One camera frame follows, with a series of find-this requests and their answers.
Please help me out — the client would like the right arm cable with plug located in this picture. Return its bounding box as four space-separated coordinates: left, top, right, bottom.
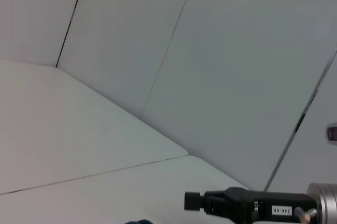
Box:
294 207 318 222

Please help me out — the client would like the teal t-shirt with FREE print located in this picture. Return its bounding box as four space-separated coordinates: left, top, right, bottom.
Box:
125 218 154 224

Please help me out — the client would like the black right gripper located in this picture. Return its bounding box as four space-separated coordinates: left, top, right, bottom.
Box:
184 186 319 224

